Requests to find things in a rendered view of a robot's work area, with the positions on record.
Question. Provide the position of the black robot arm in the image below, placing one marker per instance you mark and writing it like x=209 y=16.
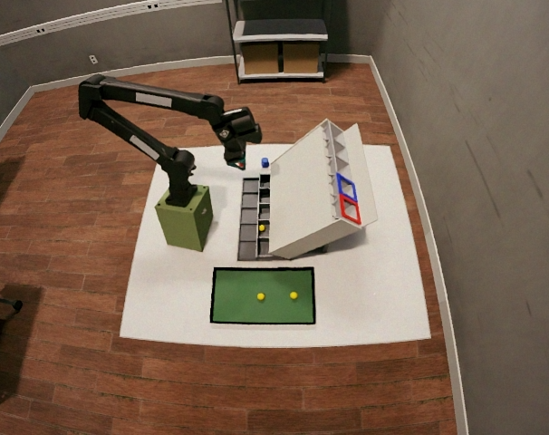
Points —
x=100 y=87

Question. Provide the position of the large white panel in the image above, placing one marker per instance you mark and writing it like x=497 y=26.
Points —
x=299 y=203

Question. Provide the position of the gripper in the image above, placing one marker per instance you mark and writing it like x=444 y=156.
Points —
x=232 y=158

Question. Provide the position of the red square band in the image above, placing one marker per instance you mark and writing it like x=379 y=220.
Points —
x=358 y=220

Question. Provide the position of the blue funnel band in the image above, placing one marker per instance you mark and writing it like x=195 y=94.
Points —
x=339 y=176

